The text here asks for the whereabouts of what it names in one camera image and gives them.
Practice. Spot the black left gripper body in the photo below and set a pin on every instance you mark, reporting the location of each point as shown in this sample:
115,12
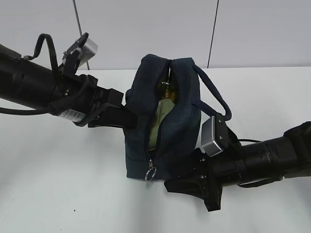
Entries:
80,100

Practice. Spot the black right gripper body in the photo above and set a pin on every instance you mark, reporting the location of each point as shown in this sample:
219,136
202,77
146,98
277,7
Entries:
211,174

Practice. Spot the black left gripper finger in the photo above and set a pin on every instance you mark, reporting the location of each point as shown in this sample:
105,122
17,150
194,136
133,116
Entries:
122,117
101,122

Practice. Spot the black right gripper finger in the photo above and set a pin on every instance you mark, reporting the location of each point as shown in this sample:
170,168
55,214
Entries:
212,198
194,186

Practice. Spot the dark navy fabric lunch bag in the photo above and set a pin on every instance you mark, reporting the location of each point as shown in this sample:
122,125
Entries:
178,132

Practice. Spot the green lid glass lunch box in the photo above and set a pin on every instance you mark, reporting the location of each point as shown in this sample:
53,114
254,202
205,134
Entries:
164,107

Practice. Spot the yellow squash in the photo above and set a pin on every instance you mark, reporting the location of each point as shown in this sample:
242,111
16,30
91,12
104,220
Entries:
168,91

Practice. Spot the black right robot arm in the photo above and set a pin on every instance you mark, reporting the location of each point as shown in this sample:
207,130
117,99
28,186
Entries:
248,166

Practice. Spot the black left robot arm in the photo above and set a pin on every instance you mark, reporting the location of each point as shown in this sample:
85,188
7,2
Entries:
26,83

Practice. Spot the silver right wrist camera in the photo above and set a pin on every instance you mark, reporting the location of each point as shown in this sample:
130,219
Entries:
214,135

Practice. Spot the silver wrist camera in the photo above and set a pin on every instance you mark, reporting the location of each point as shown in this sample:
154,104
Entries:
214,135
80,52

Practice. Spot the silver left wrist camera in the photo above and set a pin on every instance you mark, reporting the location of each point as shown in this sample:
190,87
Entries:
80,52

